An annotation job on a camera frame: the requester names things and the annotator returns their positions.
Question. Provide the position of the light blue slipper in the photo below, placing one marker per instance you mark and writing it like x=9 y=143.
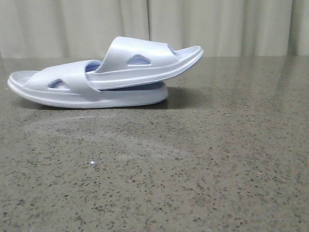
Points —
x=132 y=62
x=67 y=86

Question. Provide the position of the beige pleated curtain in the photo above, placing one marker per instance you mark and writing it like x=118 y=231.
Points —
x=85 y=28

